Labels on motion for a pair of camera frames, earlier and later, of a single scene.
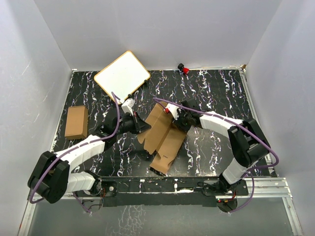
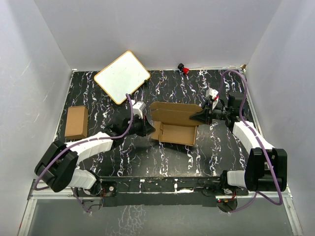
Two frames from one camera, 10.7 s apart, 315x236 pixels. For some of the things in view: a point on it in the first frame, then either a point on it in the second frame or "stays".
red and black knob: (184, 70) stays
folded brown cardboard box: (77, 122) stays
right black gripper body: (183, 121) to (218, 112)
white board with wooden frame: (122, 76) stays
